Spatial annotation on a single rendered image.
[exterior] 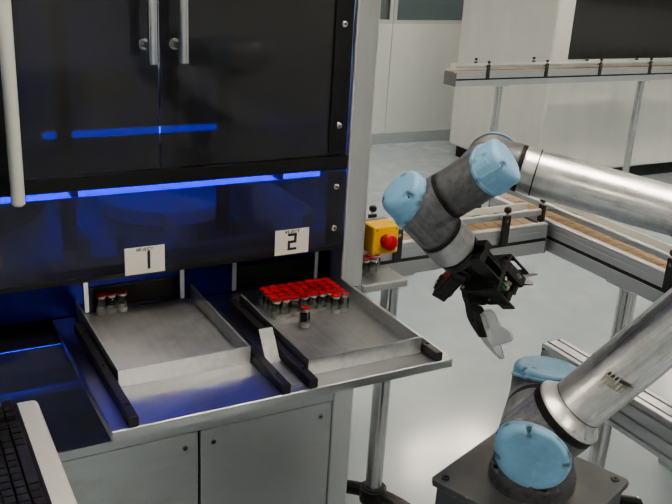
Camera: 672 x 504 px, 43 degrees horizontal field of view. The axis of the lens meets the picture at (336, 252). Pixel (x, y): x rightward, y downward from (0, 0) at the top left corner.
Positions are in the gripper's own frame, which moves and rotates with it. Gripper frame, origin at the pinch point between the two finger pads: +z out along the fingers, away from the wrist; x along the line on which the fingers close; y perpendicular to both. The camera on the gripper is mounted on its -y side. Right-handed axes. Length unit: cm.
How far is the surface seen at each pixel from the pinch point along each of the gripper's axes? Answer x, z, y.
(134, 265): -9, -35, -71
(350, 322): 4, 6, -50
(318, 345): -6.7, -1.8, -46.3
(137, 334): -20, -27, -70
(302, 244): 17, -7, -62
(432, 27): 440, 200, -401
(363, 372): -10.4, 1.9, -33.6
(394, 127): 366, 237, -439
